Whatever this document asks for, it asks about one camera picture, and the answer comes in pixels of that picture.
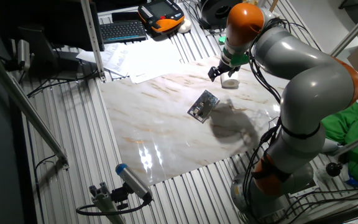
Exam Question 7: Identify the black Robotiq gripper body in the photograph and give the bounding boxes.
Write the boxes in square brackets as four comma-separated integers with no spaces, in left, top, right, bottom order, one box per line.
[218,58,241,75]

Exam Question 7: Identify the white toilet paper roll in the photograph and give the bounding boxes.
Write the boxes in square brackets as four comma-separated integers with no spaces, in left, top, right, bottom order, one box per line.
[220,70,241,89]

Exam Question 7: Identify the white computer mouse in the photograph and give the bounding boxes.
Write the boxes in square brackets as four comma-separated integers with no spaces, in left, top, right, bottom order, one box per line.
[178,18,193,34]

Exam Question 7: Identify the black filament spool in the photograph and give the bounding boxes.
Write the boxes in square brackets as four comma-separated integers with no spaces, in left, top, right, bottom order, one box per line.
[199,0,244,31]

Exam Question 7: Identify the white printed paper sheet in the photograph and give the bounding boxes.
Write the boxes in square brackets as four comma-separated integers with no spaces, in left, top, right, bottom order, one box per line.
[124,39,185,78]
[75,42,131,78]
[129,70,169,85]

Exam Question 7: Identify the marble pattern board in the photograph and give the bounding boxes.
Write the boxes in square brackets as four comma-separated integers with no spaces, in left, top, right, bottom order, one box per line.
[99,55,288,187]

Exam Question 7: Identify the orange black teach pendant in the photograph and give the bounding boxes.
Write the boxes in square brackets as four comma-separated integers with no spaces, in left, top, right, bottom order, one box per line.
[137,0,185,34]

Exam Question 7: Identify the black computer keyboard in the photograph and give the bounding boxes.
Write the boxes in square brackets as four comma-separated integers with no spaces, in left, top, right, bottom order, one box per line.
[99,20,148,44]

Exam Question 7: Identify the green cloth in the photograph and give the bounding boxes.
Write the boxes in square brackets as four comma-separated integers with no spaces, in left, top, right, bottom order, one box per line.
[321,101,358,191]

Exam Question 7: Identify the black ball knob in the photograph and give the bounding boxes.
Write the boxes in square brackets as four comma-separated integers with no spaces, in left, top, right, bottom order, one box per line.
[326,162,344,177]

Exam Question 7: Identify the black computer monitor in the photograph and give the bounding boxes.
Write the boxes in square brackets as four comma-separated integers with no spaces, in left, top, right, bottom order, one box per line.
[19,0,105,80]

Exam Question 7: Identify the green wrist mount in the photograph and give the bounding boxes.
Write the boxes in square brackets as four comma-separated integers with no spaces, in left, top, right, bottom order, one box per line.
[222,46,250,67]

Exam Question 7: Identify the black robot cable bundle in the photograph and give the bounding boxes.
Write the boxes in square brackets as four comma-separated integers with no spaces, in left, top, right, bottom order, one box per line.
[242,17,316,220]

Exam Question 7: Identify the aluminium frame post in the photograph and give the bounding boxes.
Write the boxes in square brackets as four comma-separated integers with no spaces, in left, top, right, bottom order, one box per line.
[80,0,107,82]

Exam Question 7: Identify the silver camera with blue cap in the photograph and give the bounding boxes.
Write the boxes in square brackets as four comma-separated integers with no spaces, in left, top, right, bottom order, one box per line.
[115,163,154,202]

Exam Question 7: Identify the aluminium camera mount profile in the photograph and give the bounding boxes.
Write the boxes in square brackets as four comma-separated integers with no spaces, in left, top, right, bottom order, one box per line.
[88,182,127,224]

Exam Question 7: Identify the black camera cable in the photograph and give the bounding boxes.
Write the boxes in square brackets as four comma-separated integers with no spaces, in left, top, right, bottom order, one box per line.
[75,197,152,217]

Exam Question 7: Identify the silver camera on beam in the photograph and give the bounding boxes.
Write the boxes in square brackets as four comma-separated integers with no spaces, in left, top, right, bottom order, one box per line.
[16,39,31,71]

